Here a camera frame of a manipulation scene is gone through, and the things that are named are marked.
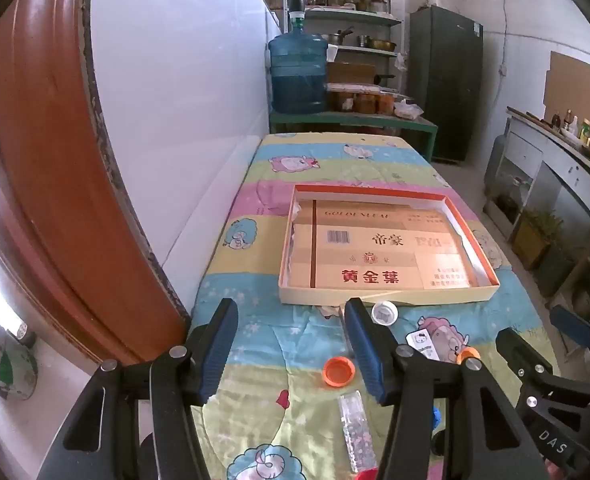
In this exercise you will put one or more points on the crate with green plants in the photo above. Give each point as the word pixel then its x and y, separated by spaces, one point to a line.
pixel 535 237

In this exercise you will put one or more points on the white shelf rack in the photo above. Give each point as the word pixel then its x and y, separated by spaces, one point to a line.
pixel 392 20

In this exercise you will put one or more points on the orange rimmed cardboard tray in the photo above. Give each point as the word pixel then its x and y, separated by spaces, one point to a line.
pixel 375 260

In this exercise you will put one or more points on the blue bottle cap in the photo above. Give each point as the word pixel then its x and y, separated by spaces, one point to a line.
pixel 437 416

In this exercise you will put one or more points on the cardboard sheet on wall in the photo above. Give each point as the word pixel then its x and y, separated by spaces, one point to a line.
pixel 580 85

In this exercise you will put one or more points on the golden metal basin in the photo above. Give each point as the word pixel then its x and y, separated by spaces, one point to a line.
pixel 381 44

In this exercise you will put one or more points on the white printed lighter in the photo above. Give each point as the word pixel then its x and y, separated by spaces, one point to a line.
pixel 425 342

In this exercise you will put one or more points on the brown wooden door frame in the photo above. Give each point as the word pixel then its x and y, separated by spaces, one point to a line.
pixel 50 160

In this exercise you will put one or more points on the orange plastic jar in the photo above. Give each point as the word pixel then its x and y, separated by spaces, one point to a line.
pixel 342 101
pixel 365 103
pixel 386 104

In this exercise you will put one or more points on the grey counter cabinet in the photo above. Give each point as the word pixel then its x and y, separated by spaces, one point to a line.
pixel 565 180

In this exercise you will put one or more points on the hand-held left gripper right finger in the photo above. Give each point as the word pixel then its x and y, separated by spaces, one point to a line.
pixel 366 355

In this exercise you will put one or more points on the white plastic bag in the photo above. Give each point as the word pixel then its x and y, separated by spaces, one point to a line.
pixel 408 110

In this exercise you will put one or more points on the white bottle cap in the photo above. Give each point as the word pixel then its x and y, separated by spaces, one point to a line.
pixel 385 313

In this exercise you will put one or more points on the dark sauce bottle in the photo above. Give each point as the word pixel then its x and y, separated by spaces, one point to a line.
pixel 556 121
pixel 568 120

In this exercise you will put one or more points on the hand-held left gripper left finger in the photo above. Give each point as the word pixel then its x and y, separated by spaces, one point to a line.
pixel 219 355

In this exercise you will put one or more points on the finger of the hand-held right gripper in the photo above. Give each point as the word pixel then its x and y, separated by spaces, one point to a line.
pixel 572 327
pixel 517 352

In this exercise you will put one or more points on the blue water jug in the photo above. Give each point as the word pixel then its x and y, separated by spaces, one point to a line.
pixel 297 75

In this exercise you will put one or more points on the dark green fridge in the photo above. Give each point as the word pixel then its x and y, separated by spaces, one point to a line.
pixel 445 85

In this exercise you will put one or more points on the green table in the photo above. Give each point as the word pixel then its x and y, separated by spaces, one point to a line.
pixel 355 120

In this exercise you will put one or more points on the metal pot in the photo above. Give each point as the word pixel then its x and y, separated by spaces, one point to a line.
pixel 336 38

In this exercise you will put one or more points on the yellow green bottle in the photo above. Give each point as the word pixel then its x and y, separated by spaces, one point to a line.
pixel 585 131

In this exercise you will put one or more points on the brown cardboard box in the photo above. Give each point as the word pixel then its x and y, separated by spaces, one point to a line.
pixel 350 73

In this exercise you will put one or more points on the light orange bottle cap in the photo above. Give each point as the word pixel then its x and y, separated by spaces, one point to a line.
pixel 467 353

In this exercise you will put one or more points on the glitter lighter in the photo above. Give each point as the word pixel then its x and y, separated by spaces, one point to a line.
pixel 357 430

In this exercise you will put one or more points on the grey gas cylinder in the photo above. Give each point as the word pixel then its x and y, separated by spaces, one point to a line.
pixel 496 165

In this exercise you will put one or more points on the patterned round container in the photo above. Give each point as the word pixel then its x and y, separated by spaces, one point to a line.
pixel 5 365

